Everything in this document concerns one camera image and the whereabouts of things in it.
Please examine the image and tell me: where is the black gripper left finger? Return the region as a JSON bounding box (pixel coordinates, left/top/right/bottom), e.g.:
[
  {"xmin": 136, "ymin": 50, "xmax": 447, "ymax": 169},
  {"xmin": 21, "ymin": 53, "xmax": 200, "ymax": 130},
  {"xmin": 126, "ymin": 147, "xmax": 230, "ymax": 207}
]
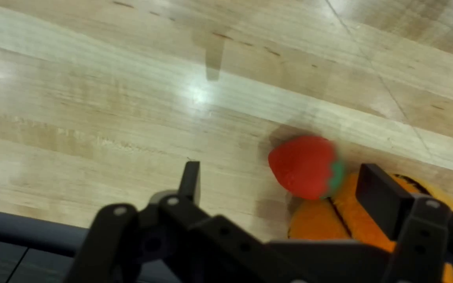
[{"xmin": 153, "ymin": 160, "xmax": 208, "ymax": 221}]

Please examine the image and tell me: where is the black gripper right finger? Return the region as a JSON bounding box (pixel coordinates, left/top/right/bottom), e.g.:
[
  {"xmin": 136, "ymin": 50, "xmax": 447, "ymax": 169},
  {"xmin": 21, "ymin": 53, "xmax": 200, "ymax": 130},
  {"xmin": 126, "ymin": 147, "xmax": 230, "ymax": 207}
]
[{"xmin": 354, "ymin": 161, "xmax": 452, "ymax": 248}]

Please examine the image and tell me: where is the red toy strawberry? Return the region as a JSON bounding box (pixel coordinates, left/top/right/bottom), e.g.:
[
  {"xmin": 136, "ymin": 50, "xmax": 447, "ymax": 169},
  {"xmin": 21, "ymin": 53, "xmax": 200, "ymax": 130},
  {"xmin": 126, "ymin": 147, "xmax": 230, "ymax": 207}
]
[{"xmin": 268, "ymin": 133, "xmax": 345, "ymax": 202}]

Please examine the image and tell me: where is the orange toy pumpkin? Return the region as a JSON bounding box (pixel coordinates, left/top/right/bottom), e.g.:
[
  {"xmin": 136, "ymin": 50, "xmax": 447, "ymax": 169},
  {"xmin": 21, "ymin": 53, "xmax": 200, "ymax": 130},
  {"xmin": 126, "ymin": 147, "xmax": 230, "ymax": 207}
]
[{"xmin": 287, "ymin": 171, "xmax": 453, "ymax": 283}]

